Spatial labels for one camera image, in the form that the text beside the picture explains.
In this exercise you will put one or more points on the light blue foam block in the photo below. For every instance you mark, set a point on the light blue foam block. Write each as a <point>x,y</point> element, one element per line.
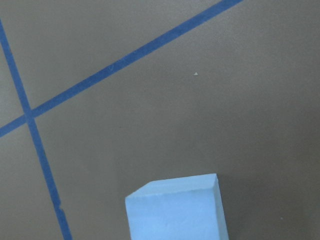
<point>183,208</point>

